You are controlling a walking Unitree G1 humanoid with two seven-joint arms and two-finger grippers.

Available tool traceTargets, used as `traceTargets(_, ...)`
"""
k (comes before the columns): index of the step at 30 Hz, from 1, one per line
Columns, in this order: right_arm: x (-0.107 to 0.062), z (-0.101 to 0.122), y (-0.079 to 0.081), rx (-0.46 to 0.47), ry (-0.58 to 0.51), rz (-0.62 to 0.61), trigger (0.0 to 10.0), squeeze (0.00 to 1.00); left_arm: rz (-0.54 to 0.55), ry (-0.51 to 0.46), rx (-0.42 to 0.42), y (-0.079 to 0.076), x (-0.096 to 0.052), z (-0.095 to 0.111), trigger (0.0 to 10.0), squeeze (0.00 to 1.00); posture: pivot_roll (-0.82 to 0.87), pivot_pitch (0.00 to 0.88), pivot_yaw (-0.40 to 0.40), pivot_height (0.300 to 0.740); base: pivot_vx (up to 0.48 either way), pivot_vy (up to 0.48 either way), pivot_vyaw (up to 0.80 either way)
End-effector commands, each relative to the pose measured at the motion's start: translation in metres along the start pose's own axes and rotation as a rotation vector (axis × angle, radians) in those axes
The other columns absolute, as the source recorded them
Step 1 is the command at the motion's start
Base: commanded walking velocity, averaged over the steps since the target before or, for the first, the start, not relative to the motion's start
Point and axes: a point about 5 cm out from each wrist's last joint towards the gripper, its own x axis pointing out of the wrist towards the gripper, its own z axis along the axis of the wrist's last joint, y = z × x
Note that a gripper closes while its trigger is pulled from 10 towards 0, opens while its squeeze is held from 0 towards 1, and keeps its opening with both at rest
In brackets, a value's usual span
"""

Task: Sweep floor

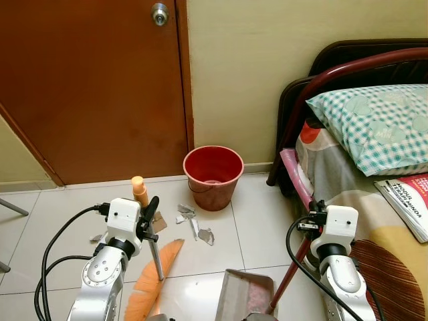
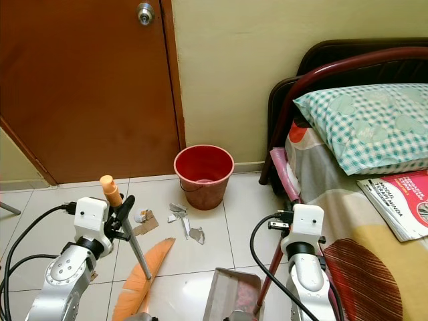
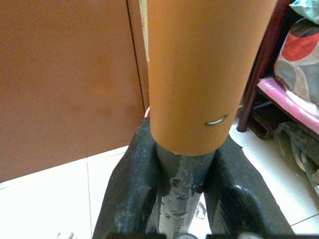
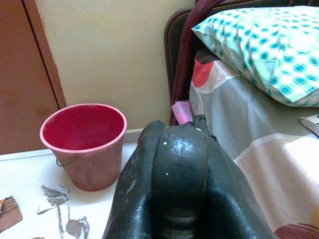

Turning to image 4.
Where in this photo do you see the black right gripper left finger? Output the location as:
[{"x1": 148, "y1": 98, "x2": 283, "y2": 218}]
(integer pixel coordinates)
[{"x1": 101, "y1": 120, "x2": 165, "y2": 239}]

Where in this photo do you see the green checkered white pillow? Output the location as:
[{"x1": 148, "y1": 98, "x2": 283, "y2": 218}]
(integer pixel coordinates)
[{"x1": 191, "y1": 5, "x2": 319, "y2": 108}]

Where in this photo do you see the pink plastic item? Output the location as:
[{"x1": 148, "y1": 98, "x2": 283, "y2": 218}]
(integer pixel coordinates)
[{"x1": 171, "y1": 100, "x2": 193, "y2": 124}]

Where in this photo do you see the brown torn cardboard scrap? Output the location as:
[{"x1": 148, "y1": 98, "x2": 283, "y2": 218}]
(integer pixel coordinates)
[{"x1": 0, "y1": 196, "x2": 23, "y2": 234}]

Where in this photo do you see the pink plastic bucket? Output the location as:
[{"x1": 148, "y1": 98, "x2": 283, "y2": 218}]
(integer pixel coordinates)
[{"x1": 39, "y1": 103, "x2": 128, "y2": 192}]

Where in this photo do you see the grey patterned bedsheet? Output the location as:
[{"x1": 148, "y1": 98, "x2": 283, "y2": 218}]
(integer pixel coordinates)
[{"x1": 188, "y1": 48, "x2": 319, "y2": 239}]

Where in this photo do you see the grey torn paper scrap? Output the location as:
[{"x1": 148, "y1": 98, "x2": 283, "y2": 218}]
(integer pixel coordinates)
[
  {"x1": 65, "y1": 216, "x2": 90, "y2": 239},
  {"x1": 36, "y1": 184, "x2": 70, "y2": 215}
]

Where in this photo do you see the black rounded tool handle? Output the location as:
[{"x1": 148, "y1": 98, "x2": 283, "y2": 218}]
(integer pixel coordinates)
[{"x1": 149, "y1": 115, "x2": 216, "y2": 239}]

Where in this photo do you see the dark bed headboard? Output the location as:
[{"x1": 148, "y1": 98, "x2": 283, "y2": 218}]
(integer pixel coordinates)
[{"x1": 163, "y1": 0, "x2": 319, "y2": 126}]

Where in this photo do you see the flat grey device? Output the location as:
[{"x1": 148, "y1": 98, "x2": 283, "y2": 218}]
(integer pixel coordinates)
[{"x1": 299, "y1": 114, "x2": 319, "y2": 137}]

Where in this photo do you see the brown wooden door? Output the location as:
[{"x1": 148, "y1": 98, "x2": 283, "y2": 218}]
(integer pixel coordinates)
[{"x1": 0, "y1": 0, "x2": 67, "y2": 155}]

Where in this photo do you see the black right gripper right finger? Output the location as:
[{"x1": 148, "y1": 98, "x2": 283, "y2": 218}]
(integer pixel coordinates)
[{"x1": 205, "y1": 135, "x2": 276, "y2": 239}]

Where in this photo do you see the thin grey paper strip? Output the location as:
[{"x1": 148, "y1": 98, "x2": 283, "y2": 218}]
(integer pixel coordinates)
[{"x1": 56, "y1": 203, "x2": 65, "y2": 239}]

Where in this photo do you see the maroon cloth strap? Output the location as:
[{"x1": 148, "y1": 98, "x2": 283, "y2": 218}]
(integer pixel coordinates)
[{"x1": 169, "y1": 0, "x2": 222, "y2": 126}]

